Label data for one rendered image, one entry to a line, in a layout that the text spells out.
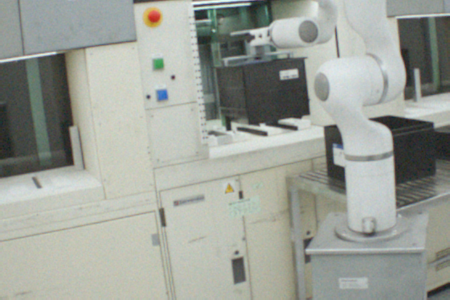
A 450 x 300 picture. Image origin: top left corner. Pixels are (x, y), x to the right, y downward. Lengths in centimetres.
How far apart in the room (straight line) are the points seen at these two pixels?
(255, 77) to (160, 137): 39
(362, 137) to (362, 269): 30
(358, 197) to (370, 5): 44
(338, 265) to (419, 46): 187
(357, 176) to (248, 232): 79
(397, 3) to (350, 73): 110
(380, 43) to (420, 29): 172
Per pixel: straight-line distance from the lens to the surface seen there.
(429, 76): 313
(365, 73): 135
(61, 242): 190
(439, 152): 218
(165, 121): 193
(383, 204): 142
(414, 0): 246
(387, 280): 139
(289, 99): 180
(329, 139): 198
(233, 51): 299
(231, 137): 223
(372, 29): 135
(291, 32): 159
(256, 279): 217
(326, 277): 141
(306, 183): 198
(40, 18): 183
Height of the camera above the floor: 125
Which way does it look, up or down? 9 degrees down
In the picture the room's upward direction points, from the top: 6 degrees counter-clockwise
